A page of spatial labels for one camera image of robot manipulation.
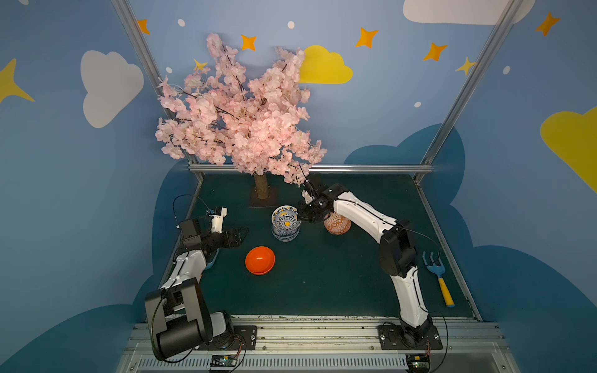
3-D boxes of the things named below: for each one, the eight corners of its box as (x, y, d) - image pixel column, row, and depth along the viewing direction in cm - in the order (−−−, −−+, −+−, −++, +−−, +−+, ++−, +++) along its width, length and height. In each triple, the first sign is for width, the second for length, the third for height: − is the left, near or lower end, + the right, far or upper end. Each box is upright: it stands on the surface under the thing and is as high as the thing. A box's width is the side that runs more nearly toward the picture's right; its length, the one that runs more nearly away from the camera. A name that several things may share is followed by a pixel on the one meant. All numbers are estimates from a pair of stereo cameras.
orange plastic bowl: (245, 275, 88) (243, 271, 85) (249, 250, 94) (247, 245, 91) (274, 275, 88) (273, 271, 85) (276, 250, 94) (275, 246, 91)
